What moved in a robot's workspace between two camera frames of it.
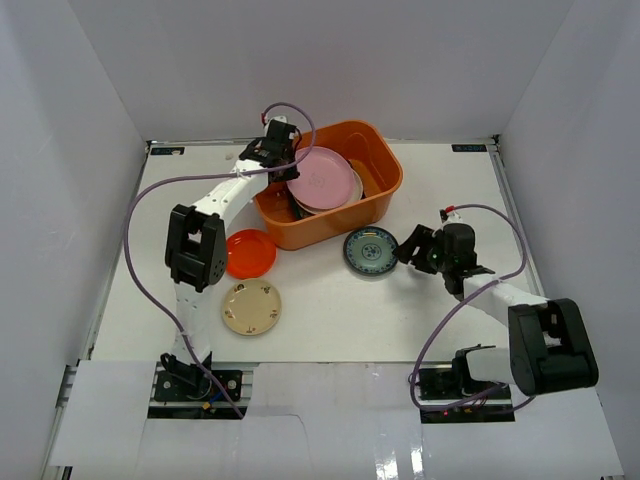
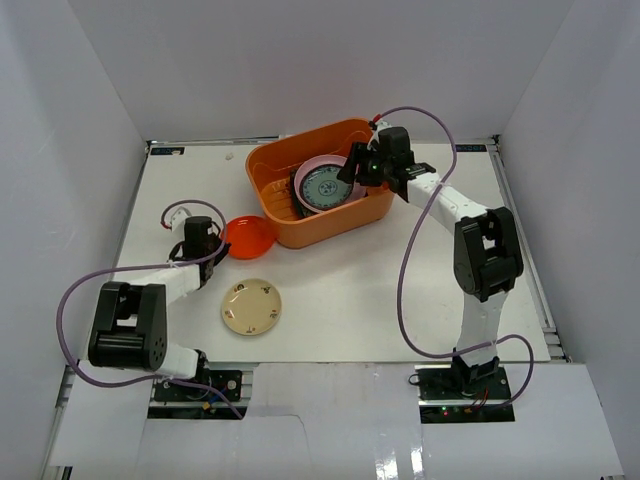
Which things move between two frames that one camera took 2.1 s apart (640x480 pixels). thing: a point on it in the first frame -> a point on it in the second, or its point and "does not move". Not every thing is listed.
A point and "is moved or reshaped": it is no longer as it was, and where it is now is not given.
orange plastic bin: x=381 y=174 does not move
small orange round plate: x=249 y=253 is moved or reshaped
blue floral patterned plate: x=370 y=250 -> x=321 y=188
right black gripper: x=405 y=251 -> x=358 y=156
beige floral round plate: x=251 y=307 does not move
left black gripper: x=282 y=173 -> x=215 y=251
